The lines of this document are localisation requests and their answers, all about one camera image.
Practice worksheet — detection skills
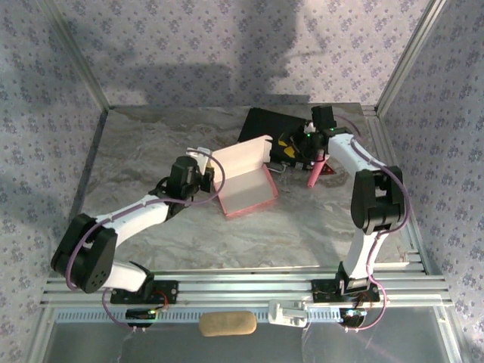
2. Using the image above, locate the pink paper box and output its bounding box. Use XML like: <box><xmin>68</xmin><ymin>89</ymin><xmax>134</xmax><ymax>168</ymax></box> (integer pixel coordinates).
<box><xmin>211</xmin><ymin>135</ymin><xmax>280</xmax><ymax>220</ymax></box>

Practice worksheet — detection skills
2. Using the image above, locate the black briefcase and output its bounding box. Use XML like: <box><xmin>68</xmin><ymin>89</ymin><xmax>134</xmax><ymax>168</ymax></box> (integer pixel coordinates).
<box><xmin>238</xmin><ymin>107</ymin><xmax>322</xmax><ymax>173</ymax></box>

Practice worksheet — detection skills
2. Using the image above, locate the tan sponge block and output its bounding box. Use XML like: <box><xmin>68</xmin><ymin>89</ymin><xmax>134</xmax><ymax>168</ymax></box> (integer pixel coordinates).
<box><xmin>198</xmin><ymin>310</ymin><xmax>258</xmax><ymax>337</ymax></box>

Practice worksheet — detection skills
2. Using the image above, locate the left small circuit board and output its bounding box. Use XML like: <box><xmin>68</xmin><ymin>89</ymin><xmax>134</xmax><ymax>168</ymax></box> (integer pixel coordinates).
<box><xmin>126</xmin><ymin>308</ymin><xmax>157</xmax><ymax>328</ymax></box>

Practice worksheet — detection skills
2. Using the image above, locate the small circuit board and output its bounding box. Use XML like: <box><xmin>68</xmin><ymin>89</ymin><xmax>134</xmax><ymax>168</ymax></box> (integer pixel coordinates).
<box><xmin>338</xmin><ymin>308</ymin><xmax>368</xmax><ymax>327</ymax></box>
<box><xmin>126</xmin><ymin>308</ymin><xmax>157</xmax><ymax>328</ymax></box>

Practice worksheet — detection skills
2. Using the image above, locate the white plastic clamp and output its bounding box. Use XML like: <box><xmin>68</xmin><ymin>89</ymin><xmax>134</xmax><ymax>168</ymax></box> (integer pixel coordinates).
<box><xmin>267</xmin><ymin>299</ymin><xmax>308</xmax><ymax>328</ymax></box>

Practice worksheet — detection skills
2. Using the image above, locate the right small circuit board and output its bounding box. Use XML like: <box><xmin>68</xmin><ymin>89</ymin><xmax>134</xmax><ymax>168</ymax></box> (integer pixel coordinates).
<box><xmin>338</xmin><ymin>308</ymin><xmax>368</xmax><ymax>327</ymax></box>

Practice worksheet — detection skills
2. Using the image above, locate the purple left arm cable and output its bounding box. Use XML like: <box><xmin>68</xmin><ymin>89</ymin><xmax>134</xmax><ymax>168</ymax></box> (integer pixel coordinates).
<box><xmin>64</xmin><ymin>149</ymin><xmax>227</xmax><ymax>334</ymax></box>

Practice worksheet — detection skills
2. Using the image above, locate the aluminium side rail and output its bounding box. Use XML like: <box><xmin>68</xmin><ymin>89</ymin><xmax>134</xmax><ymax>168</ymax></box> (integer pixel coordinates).
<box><xmin>361</xmin><ymin>105</ymin><xmax>430</xmax><ymax>273</ymax></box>

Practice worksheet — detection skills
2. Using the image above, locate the aluminium mounting rail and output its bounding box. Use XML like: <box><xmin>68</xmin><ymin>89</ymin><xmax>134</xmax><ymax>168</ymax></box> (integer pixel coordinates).
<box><xmin>39</xmin><ymin>268</ymin><xmax>455</xmax><ymax>308</ymax></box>

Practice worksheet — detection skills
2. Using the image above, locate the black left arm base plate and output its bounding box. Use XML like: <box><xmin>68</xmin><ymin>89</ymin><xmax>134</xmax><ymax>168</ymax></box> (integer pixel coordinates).
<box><xmin>109</xmin><ymin>280</ymin><xmax>179</xmax><ymax>306</ymax></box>

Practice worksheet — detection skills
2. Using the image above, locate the aluminium frame post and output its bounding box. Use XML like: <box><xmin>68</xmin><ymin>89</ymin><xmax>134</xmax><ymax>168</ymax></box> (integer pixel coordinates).
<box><xmin>374</xmin><ymin>0</ymin><xmax>449</xmax><ymax>114</ymax></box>
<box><xmin>39</xmin><ymin>0</ymin><xmax>111</xmax><ymax>111</ymax></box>

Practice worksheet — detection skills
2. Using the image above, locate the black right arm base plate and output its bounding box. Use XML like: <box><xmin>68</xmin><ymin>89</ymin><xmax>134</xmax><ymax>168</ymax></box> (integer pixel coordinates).
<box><xmin>312</xmin><ymin>279</ymin><xmax>381</xmax><ymax>303</ymax></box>

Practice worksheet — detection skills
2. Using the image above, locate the white slotted cable duct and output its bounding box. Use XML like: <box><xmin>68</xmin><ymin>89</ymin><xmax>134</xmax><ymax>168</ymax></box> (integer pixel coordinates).
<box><xmin>54</xmin><ymin>310</ymin><xmax>443</xmax><ymax>324</ymax></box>

